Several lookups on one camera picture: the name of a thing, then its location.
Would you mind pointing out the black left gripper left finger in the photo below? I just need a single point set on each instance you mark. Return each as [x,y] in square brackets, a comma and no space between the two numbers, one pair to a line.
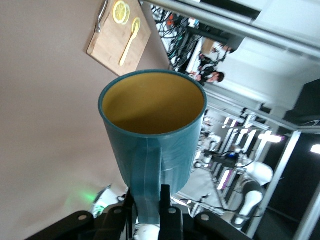
[117,220]

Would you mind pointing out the person with black hair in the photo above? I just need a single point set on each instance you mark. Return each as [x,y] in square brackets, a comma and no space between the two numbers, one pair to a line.
[217,76]

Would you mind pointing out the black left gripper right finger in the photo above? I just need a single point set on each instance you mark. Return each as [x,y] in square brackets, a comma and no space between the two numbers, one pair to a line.
[172,225]

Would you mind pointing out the grey aluminium beam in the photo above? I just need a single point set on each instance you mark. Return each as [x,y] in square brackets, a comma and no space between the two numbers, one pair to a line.
[250,30]

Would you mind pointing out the grey aluminium post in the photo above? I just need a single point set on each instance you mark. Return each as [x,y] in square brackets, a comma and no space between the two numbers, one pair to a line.
[282,175]

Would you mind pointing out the yellow plastic fork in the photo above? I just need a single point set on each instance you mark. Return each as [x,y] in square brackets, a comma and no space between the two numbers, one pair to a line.
[128,47]

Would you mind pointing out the teal cup with yellow inside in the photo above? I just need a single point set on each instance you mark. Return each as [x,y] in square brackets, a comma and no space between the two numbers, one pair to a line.
[150,105]

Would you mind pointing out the lemon slice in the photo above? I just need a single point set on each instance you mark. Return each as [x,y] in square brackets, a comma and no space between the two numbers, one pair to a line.
[128,13]
[136,21]
[119,12]

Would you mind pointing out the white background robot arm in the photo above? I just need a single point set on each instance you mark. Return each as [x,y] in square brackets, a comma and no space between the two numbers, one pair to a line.
[260,172]

